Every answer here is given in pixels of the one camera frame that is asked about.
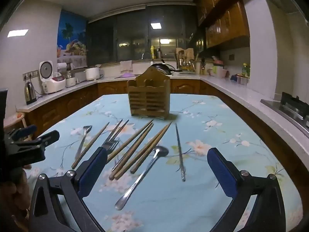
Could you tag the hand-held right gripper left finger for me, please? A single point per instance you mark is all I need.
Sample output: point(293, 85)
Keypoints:
point(93, 171)

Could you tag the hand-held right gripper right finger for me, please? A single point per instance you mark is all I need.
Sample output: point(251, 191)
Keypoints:
point(222, 174)

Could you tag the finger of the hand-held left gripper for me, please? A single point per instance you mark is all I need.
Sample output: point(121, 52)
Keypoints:
point(24, 131)
point(49, 136)

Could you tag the small metal spoon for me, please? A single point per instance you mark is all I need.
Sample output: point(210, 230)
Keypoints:
point(83, 139)

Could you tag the large metal spoon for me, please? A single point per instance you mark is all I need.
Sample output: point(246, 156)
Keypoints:
point(134, 186)

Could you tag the wooden utensil holder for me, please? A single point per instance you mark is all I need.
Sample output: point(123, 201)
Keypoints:
point(148, 99)

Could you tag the person's left hand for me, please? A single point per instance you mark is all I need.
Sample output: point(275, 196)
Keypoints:
point(17, 193)

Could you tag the wooden stool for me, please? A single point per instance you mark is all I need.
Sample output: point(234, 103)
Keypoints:
point(14, 120)

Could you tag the steel electric kettle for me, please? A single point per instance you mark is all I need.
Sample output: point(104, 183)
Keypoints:
point(30, 93)

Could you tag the metal chopstick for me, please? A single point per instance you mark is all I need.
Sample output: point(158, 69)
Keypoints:
point(180, 154)

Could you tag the white rice cooker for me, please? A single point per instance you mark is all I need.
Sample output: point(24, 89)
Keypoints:
point(52, 87)

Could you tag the small white pot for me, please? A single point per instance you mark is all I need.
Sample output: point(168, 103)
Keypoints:
point(72, 82)

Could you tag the floral blue tablecloth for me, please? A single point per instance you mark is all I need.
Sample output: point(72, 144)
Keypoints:
point(169, 210)

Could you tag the white cooking pot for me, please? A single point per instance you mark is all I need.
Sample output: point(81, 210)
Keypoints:
point(93, 73)

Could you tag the steel gas stove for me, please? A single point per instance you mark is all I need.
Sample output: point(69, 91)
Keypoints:
point(289, 108)

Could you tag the ceiling light panel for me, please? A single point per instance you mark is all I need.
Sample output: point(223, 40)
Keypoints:
point(17, 33)

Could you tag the purple lid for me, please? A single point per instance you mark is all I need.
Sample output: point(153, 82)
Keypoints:
point(127, 75)

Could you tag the green bottle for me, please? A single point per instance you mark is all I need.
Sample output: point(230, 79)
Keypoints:
point(246, 70)

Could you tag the knife block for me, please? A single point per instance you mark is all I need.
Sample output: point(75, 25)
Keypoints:
point(203, 66)

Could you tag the metal utensil rack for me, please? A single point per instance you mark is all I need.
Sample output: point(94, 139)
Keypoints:
point(187, 65)

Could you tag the black wok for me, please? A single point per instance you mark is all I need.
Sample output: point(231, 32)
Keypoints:
point(160, 67)

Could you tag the wooden cutting board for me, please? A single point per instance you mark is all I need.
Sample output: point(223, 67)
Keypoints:
point(184, 52)

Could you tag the yellow bottle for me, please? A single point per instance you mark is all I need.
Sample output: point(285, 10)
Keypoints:
point(153, 52)

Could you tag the dark kitchen window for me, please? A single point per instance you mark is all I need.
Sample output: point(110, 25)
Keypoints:
point(135, 33)

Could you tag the wall socket strip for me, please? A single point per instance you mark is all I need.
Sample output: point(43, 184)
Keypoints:
point(30, 74)

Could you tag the tropical wall poster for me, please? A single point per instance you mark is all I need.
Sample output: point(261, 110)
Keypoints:
point(72, 36)

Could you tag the wooden wall cabinets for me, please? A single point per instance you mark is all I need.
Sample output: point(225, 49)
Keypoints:
point(227, 26)

